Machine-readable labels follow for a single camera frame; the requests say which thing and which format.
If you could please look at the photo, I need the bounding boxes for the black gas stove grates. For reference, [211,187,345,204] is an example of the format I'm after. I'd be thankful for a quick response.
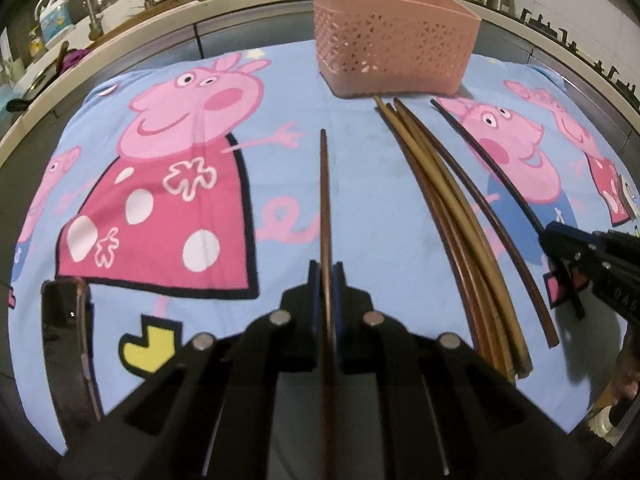
[519,6,640,103]

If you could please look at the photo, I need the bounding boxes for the dark brown wooden chopstick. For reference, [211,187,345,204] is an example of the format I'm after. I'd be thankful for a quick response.
[374,96,496,366]

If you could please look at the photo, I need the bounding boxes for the wooden cutting board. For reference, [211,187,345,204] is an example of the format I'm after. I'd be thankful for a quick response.
[147,0,220,13]

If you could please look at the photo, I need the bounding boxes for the reddish brown wooden chopstick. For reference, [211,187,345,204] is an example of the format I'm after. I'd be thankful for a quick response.
[318,129,338,480]

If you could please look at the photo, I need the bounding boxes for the dark frying pan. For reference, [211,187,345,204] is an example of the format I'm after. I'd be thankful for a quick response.
[6,60,66,112]

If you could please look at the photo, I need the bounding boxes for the blue cartoon pig printed blanket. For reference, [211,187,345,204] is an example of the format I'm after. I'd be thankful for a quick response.
[0,42,626,456]

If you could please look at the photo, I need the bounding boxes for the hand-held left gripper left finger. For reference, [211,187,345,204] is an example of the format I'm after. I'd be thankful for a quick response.
[57,260,326,480]

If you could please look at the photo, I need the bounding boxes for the person's right forearm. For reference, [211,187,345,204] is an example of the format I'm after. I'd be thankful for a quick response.
[612,330,640,413]

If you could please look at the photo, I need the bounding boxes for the brown notched wooden chopstick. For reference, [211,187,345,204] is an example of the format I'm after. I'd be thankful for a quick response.
[394,99,533,378]

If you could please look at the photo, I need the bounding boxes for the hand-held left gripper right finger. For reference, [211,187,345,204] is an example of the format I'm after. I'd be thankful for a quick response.
[332,261,601,480]

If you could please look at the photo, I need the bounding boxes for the pink plastic lattice basket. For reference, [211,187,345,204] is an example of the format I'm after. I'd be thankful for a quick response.
[311,0,483,98]

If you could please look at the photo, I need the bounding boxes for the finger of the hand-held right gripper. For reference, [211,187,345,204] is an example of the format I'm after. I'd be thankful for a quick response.
[541,221,640,263]
[557,258,587,320]

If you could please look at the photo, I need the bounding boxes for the tan wooden chopstick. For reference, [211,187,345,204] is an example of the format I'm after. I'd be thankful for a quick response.
[390,101,523,380]

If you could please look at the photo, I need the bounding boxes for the black chopstick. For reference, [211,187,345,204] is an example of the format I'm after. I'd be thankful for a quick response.
[430,99,560,348]

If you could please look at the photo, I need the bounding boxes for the white blue detergent jug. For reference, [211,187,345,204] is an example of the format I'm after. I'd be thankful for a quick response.
[35,0,77,45]

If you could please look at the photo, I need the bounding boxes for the chopsticks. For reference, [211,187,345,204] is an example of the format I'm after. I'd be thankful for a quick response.
[382,102,516,381]

